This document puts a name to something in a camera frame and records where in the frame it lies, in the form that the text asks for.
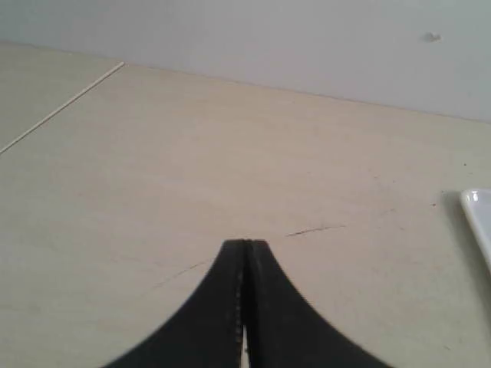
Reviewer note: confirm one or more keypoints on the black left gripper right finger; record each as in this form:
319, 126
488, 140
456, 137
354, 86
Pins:
283, 329

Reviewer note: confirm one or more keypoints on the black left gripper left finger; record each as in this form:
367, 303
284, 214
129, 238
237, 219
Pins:
207, 329

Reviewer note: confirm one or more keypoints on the white rectangular tray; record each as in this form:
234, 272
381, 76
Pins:
476, 205

